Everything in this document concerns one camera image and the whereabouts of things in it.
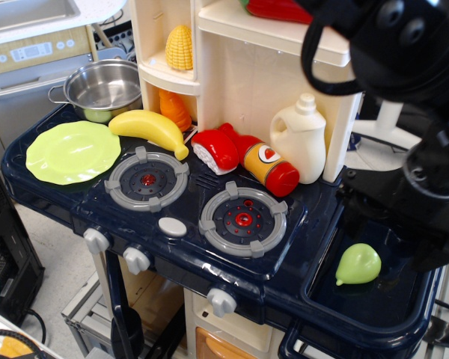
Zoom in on stainless steel pot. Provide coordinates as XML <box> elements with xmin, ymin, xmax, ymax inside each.
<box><xmin>48</xmin><ymin>58</ymin><xmax>142</xmax><ymax>124</ymax></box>

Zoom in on red toy chili pepper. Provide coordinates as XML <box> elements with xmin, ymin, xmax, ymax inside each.
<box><xmin>239</xmin><ymin>0</ymin><xmax>313</xmax><ymax>24</ymax></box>

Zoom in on left grey stove burner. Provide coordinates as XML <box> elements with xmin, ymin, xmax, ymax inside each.
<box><xmin>104</xmin><ymin>147</ymin><xmax>190</xmax><ymax>212</ymax></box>

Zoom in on orange toy carrot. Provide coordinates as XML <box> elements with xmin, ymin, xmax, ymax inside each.
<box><xmin>159</xmin><ymin>89</ymin><xmax>192</xmax><ymax>132</ymax></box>

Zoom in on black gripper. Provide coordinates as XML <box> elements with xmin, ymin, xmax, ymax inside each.
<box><xmin>338</xmin><ymin>142</ymin><xmax>449</xmax><ymax>271</ymax></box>

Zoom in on grey stove burner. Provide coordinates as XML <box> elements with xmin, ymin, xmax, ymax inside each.
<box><xmin>198</xmin><ymin>181</ymin><xmax>288</xmax><ymax>258</ymax></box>
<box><xmin>104</xmin><ymin>147</ymin><xmax>190</xmax><ymax>212</ymax></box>

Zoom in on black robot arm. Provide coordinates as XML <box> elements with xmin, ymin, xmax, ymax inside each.
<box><xmin>300</xmin><ymin>1</ymin><xmax>449</xmax><ymax>271</ymax></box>

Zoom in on red white toy sushi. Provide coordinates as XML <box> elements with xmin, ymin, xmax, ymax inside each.
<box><xmin>192</xmin><ymin>129</ymin><xmax>239</xmax><ymax>175</ymax></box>

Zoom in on light green plastic plate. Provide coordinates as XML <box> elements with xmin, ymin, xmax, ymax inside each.
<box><xmin>25</xmin><ymin>120</ymin><xmax>121</xmax><ymax>185</ymax></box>

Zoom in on left grey stove knob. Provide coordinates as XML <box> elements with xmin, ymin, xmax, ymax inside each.
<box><xmin>83</xmin><ymin>228</ymin><xmax>110</xmax><ymax>254</ymax></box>

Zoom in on grey dishwasher toy appliance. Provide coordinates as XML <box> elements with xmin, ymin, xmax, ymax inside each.
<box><xmin>0</xmin><ymin>1</ymin><xmax>125</xmax><ymax>156</ymax></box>

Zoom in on yellow toy banana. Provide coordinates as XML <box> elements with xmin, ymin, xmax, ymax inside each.
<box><xmin>108</xmin><ymin>109</ymin><xmax>189</xmax><ymax>161</ymax></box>

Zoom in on cream toy kitchen shelf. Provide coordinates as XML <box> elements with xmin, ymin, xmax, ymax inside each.
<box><xmin>129</xmin><ymin>0</ymin><xmax>364</xmax><ymax>186</ymax></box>

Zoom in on grey oval button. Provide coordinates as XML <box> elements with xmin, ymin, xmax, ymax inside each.
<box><xmin>158</xmin><ymin>217</ymin><xmax>187</xmax><ymax>238</ymax></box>

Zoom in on white toy detergent jug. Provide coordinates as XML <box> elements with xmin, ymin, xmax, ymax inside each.
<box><xmin>269</xmin><ymin>93</ymin><xmax>326</xmax><ymax>184</ymax></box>

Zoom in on yellow toy corn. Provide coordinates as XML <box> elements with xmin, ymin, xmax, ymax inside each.
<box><xmin>165</xmin><ymin>25</ymin><xmax>194</xmax><ymax>70</ymax></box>

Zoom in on dark blue toy kitchen counter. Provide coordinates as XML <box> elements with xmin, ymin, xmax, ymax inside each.
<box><xmin>2</xmin><ymin>105</ymin><xmax>449</xmax><ymax>358</ymax></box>

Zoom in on white stand frame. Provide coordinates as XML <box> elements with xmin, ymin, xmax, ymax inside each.
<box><xmin>352</xmin><ymin>101</ymin><xmax>421</xmax><ymax>150</ymax></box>

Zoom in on dark blue hanging ladle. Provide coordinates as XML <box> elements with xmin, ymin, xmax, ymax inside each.
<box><xmin>106</xmin><ymin>251</ymin><xmax>144</xmax><ymax>358</ymax></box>

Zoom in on black computer case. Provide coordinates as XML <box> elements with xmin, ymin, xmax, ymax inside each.
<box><xmin>0</xmin><ymin>177</ymin><xmax>45</xmax><ymax>326</ymax></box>

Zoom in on green toy pear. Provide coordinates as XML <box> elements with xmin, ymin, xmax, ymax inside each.
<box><xmin>335</xmin><ymin>243</ymin><xmax>382</xmax><ymax>286</ymax></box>

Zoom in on right grey stove knob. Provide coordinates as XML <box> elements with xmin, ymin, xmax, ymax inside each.
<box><xmin>207</xmin><ymin>288</ymin><xmax>237</xmax><ymax>318</ymax></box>

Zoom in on middle grey stove knob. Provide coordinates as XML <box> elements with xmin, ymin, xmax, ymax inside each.
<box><xmin>123</xmin><ymin>247</ymin><xmax>150</xmax><ymax>275</ymax></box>

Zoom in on grey stove knob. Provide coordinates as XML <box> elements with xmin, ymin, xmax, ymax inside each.
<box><xmin>83</xmin><ymin>228</ymin><xmax>110</xmax><ymax>254</ymax></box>
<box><xmin>123</xmin><ymin>247</ymin><xmax>150</xmax><ymax>275</ymax></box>
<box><xmin>207</xmin><ymin>288</ymin><xmax>237</xmax><ymax>318</ymax></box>

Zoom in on red toy ketchup bottle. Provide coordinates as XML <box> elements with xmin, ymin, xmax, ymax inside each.
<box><xmin>219</xmin><ymin>123</ymin><xmax>299</xmax><ymax>197</ymax></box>

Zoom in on right grey stove burner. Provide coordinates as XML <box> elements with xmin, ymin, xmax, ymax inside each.
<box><xmin>198</xmin><ymin>181</ymin><xmax>288</xmax><ymax>258</ymax></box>

